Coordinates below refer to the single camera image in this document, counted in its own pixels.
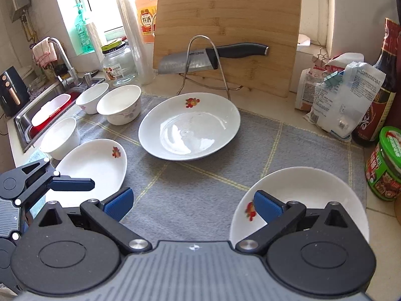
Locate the orange liquid bottle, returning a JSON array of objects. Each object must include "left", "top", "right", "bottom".
[{"left": 135, "top": 0, "right": 159, "bottom": 44}]

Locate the metal wire knife rack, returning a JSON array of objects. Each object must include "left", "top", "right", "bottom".
[{"left": 177, "top": 35, "right": 243, "bottom": 101}]

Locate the thick plastic wrap roll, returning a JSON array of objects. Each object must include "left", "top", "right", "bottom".
[{"left": 117, "top": 0, "right": 156, "bottom": 86}]

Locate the small white plate red flower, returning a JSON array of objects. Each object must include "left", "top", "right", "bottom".
[
  {"left": 229, "top": 167, "right": 370, "bottom": 245},
  {"left": 45, "top": 138, "right": 128, "bottom": 209}
]

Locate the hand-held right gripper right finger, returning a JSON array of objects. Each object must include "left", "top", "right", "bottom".
[{"left": 236, "top": 190, "right": 358, "bottom": 256}]

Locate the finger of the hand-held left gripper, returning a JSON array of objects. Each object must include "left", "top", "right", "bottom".
[{"left": 14, "top": 158, "right": 95, "bottom": 207}]

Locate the metal faucet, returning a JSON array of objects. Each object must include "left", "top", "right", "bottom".
[{"left": 47, "top": 37, "right": 79, "bottom": 87}]

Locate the white plastic bag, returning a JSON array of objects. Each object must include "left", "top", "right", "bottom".
[{"left": 303, "top": 62, "right": 386, "bottom": 141}]

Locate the red and white bag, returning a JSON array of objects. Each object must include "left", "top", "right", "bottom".
[{"left": 294, "top": 53, "right": 365, "bottom": 112}]

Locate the red basin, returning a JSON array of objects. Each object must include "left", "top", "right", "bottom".
[{"left": 30, "top": 91, "right": 82, "bottom": 132}]

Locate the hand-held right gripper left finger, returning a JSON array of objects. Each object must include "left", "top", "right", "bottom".
[{"left": 30, "top": 187, "right": 152, "bottom": 256}]

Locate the white box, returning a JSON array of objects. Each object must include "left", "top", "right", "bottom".
[{"left": 288, "top": 33, "right": 329, "bottom": 94}]

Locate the white bowl with pink flowers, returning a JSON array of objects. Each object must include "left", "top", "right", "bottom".
[{"left": 75, "top": 82, "right": 110, "bottom": 115}]

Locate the dark soy sauce bottle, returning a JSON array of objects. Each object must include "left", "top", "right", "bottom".
[{"left": 351, "top": 18, "right": 401, "bottom": 147}]

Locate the white bowl with purple flowers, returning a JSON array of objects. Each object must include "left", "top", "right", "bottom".
[{"left": 96, "top": 85, "right": 142, "bottom": 126}]

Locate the black-handled kitchen knife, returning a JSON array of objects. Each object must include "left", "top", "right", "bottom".
[{"left": 157, "top": 42, "right": 269, "bottom": 75}]

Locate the black air fryer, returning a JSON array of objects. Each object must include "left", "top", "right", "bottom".
[{"left": 0, "top": 66, "right": 30, "bottom": 117}]

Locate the green clip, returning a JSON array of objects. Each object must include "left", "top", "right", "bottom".
[{"left": 323, "top": 70, "right": 345, "bottom": 88}]

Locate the white tray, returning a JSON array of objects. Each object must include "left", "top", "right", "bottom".
[{"left": 31, "top": 93, "right": 71, "bottom": 126}]

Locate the green dish soap bottle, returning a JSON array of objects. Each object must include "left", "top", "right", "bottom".
[{"left": 69, "top": 3, "right": 95, "bottom": 54}]

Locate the thin plastic wrap roll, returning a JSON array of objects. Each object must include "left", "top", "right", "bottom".
[{"left": 84, "top": 19, "right": 109, "bottom": 61}]

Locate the glass jar with lid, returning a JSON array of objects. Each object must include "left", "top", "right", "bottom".
[{"left": 101, "top": 39, "right": 139, "bottom": 87}]

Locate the green-lidded tub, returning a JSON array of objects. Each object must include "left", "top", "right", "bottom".
[{"left": 365, "top": 126, "right": 401, "bottom": 202}]

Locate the bamboo cutting board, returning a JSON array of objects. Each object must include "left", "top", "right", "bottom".
[{"left": 152, "top": 0, "right": 302, "bottom": 98}]

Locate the pink checkered dishcloth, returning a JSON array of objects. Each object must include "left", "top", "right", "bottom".
[{"left": 32, "top": 38, "right": 58, "bottom": 66}]

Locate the plain white bowl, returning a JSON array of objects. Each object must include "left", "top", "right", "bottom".
[{"left": 40, "top": 117, "right": 78, "bottom": 160}]

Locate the grey checked mat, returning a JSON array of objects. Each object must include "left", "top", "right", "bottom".
[{"left": 30, "top": 92, "right": 367, "bottom": 248}]

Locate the steel sink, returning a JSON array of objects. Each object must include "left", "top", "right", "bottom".
[{"left": 14, "top": 77, "right": 105, "bottom": 153}]

